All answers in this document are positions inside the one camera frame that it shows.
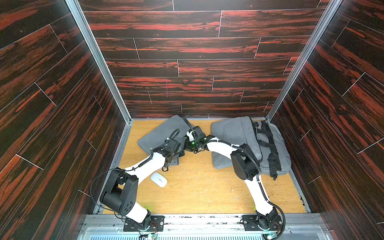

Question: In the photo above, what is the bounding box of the grey laptop bag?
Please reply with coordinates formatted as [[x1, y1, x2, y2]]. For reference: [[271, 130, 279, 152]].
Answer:
[[138, 115, 191, 166]]

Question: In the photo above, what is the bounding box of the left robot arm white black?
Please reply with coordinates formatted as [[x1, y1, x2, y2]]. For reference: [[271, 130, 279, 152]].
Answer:
[[90, 129, 186, 231]]

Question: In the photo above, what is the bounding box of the right aluminium corner post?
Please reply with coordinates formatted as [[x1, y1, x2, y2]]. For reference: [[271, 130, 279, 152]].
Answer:
[[266, 0, 343, 123]]

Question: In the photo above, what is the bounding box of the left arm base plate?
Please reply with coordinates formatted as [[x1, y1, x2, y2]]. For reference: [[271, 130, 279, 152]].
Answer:
[[123, 215, 165, 232]]

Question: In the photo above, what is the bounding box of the aluminium corner post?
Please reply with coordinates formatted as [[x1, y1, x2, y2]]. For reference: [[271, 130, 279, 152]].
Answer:
[[65, 0, 133, 124], [266, 0, 343, 123]]

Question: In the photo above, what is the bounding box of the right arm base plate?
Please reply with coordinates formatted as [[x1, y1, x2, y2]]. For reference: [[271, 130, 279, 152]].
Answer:
[[240, 215, 286, 232]]

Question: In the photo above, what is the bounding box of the grey bag with straps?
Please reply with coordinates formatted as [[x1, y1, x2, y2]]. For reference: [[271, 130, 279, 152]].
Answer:
[[253, 121, 292, 180]]

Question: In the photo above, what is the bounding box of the left aluminium corner post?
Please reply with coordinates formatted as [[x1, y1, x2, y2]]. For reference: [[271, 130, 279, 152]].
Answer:
[[65, 0, 133, 124]]

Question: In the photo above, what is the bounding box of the left white mouse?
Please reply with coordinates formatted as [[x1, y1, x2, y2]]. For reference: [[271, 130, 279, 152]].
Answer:
[[150, 173, 168, 188]]

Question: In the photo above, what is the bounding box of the front aluminium rail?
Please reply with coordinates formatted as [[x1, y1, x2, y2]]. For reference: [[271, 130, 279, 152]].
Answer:
[[78, 214, 334, 240]]

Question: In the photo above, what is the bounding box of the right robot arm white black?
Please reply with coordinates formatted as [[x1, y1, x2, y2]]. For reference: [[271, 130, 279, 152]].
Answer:
[[183, 117, 286, 237]]

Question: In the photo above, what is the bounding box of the grey laptop sleeve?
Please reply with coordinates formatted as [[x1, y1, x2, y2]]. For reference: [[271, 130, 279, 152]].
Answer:
[[211, 117, 269, 169]]

